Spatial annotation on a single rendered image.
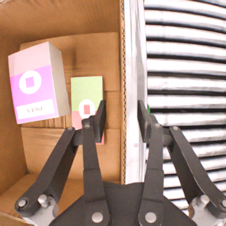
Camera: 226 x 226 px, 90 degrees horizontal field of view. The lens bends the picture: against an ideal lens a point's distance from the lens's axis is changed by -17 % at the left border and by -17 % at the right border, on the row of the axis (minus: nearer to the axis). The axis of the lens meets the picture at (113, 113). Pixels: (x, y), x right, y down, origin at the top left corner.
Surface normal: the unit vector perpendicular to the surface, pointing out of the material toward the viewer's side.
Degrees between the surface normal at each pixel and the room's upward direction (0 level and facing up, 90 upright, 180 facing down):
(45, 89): 0
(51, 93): 0
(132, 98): 0
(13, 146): 89
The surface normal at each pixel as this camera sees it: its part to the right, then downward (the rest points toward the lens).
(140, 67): -0.05, 0.11
